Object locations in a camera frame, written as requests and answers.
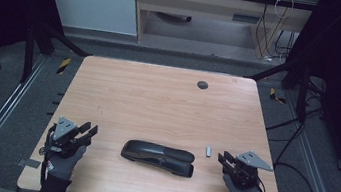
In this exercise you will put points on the black metal stand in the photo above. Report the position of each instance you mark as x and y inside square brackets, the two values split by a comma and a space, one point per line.
[303, 94]
[28, 56]

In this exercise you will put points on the person's left hand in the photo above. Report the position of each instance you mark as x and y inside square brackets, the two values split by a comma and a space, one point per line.
[62, 166]

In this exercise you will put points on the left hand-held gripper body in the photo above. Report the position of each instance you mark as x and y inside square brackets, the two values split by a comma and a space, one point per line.
[64, 130]

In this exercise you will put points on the black stapler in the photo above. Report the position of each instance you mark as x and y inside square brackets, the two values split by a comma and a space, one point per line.
[156, 156]

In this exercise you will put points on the light wooden desk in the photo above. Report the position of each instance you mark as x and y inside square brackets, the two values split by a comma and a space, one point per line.
[198, 4]

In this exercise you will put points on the silver staple strip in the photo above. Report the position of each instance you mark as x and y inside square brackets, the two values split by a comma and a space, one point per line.
[208, 151]

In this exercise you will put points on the small black bracket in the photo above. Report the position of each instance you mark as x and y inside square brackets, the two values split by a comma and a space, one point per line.
[50, 113]
[55, 102]

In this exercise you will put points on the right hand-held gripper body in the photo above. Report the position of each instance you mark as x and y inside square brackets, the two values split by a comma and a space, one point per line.
[243, 175]

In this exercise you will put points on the grey tape tab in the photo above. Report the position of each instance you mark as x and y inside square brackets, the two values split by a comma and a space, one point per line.
[29, 163]

